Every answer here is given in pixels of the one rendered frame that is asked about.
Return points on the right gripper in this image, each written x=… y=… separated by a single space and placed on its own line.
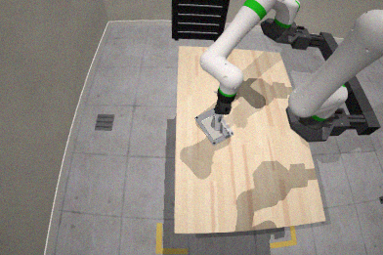
x=224 y=105

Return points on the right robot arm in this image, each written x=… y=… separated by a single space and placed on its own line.
x=214 y=59

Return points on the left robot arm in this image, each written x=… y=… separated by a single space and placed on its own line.
x=362 y=46

